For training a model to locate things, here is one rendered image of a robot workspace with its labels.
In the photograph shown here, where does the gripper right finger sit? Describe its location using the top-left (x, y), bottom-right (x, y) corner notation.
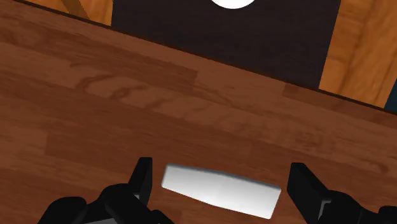
top-left (286, 162), bottom-right (397, 224)

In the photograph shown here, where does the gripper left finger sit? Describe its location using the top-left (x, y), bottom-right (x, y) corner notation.
top-left (37, 157), bottom-right (174, 224)

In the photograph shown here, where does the flat silver rectangular device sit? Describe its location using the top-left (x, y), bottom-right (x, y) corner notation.
top-left (161, 163), bottom-right (282, 220)

